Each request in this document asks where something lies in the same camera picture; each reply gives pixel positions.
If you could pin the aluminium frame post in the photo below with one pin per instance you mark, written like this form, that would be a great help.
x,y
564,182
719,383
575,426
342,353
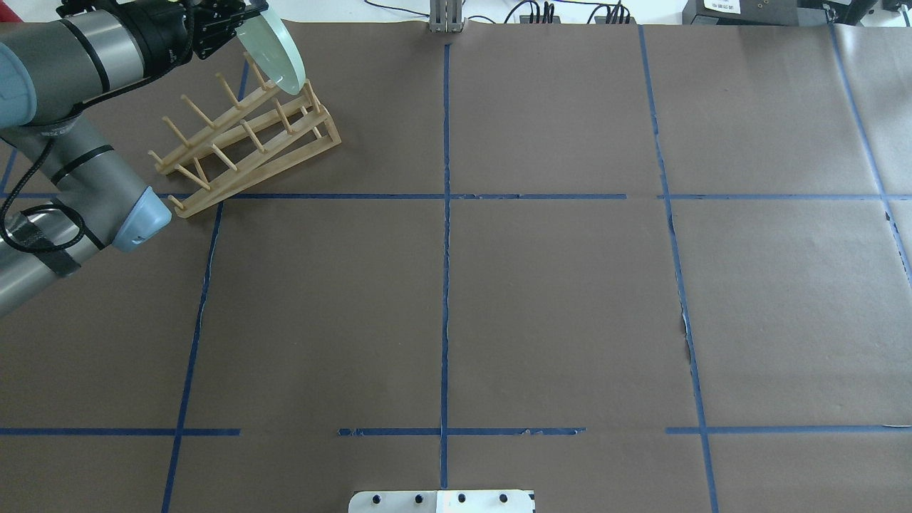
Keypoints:
x,y
446,16

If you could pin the light green plate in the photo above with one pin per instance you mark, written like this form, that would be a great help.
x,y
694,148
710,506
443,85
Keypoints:
x,y
270,44

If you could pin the black box device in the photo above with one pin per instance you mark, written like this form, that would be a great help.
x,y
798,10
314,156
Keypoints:
x,y
751,13

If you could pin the wooden plate rack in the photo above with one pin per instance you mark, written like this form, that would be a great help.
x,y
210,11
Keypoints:
x,y
260,136

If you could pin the orange black power strip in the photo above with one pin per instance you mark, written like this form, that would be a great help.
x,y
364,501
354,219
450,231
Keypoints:
x,y
579,13

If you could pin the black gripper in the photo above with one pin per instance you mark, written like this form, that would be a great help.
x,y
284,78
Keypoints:
x,y
158,30

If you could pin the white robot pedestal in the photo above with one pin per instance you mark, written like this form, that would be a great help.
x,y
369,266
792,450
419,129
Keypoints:
x,y
459,500

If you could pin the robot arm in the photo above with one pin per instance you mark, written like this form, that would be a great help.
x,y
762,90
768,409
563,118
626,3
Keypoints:
x,y
79,196

